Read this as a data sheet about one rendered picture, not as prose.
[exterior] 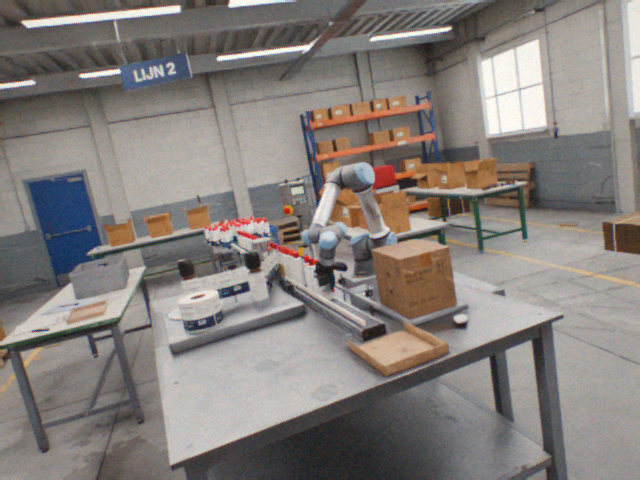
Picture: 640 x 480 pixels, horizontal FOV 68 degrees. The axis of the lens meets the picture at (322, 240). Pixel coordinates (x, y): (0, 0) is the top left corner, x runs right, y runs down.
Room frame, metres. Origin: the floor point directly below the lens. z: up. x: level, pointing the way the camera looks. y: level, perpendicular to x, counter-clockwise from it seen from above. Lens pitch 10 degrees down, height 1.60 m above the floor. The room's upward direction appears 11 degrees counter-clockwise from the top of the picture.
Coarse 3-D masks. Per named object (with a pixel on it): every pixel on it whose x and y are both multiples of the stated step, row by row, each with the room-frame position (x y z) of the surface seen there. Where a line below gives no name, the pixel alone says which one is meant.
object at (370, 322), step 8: (296, 288) 2.63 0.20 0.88; (312, 296) 2.41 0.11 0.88; (336, 304) 2.20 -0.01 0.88; (344, 304) 2.18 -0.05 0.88; (336, 312) 2.09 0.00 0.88; (352, 312) 2.04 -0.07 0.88; (360, 312) 2.02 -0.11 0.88; (352, 320) 1.94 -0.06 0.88; (368, 320) 1.91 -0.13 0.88; (376, 320) 1.89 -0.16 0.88; (368, 328) 1.82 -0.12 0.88
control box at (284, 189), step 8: (280, 184) 2.75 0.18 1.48; (288, 184) 2.70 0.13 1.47; (296, 184) 2.68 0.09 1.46; (304, 184) 2.67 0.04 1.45; (280, 192) 2.71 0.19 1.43; (288, 192) 2.70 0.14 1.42; (288, 200) 2.70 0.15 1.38; (296, 208) 2.69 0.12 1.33; (304, 208) 2.68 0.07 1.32; (288, 216) 2.71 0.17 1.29
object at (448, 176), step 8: (432, 168) 7.04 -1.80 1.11; (440, 168) 7.14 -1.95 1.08; (448, 168) 6.79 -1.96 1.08; (456, 168) 6.81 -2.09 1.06; (440, 176) 7.00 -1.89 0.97; (448, 176) 6.79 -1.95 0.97; (456, 176) 6.81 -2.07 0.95; (464, 176) 6.84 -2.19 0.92; (440, 184) 7.03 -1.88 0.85; (448, 184) 6.79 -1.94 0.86; (456, 184) 6.81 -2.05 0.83; (464, 184) 6.84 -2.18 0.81
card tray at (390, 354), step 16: (384, 336) 1.82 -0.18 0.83; (400, 336) 1.79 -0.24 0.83; (416, 336) 1.76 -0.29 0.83; (432, 336) 1.66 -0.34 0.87; (368, 352) 1.69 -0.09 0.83; (384, 352) 1.67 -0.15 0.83; (400, 352) 1.64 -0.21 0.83; (416, 352) 1.62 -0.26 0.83; (432, 352) 1.55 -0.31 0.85; (448, 352) 1.57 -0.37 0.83; (384, 368) 1.49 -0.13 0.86; (400, 368) 1.50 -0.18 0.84
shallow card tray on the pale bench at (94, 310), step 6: (84, 306) 3.41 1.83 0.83; (90, 306) 3.42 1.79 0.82; (96, 306) 3.43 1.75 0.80; (102, 306) 3.40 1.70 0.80; (72, 312) 3.34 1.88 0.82; (78, 312) 3.36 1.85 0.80; (84, 312) 3.32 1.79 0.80; (90, 312) 3.29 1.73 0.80; (96, 312) 3.26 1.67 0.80; (102, 312) 3.15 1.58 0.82; (72, 318) 3.21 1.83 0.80; (78, 318) 3.09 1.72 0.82; (84, 318) 3.11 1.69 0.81; (90, 318) 3.12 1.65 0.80
